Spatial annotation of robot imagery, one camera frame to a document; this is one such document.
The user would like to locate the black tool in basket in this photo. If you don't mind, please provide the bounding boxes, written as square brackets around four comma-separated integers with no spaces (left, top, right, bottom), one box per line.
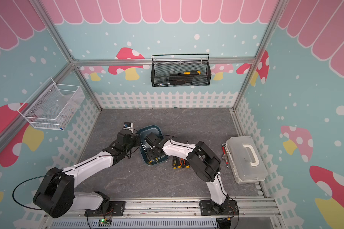
[169,75,193,85]

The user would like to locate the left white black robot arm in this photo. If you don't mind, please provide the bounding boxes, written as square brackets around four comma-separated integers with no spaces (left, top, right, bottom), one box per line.
[32,128,140,218]

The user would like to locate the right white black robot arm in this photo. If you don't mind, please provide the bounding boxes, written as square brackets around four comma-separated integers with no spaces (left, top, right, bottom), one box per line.
[144,133,229,213]

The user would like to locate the white plastic toolbox with handle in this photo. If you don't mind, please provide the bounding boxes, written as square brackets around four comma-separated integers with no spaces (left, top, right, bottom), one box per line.
[225,136,268,184]

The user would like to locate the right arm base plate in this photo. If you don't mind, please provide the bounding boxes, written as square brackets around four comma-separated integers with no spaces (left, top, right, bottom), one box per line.
[199,199,239,217]

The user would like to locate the teal plastic storage box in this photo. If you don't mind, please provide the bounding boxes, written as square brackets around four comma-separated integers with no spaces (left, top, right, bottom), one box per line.
[138,125,169,166]

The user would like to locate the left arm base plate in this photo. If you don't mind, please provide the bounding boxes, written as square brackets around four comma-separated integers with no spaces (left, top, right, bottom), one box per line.
[84,201,126,217]

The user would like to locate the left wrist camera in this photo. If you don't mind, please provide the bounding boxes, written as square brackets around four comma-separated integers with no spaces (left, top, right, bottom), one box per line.
[123,122,133,129]

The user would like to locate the yellow black screwdriver in basket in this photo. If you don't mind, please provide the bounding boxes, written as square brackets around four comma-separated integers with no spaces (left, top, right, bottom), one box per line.
[170,70,201,76]

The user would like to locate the green lit circuit board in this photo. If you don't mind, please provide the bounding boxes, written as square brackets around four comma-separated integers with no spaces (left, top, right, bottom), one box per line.
[97,219,112,227]

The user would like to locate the red tool beside toolbox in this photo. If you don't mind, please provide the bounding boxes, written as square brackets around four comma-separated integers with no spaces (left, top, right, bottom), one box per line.
[222,144,229,168]

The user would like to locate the black red screwdriver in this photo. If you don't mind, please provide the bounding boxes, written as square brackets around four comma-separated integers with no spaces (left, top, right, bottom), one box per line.
[180,158,187,168]

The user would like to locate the black wire mesh basket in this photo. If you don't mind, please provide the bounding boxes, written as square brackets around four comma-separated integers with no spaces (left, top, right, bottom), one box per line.
[151,53,212,87]

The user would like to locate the grey slotted cable duct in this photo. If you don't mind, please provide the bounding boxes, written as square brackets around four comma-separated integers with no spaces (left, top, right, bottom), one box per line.
[48,218,218,229]

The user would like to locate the white wire mesh basket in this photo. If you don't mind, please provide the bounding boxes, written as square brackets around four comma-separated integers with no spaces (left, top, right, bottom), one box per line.
[17,78,86,131]

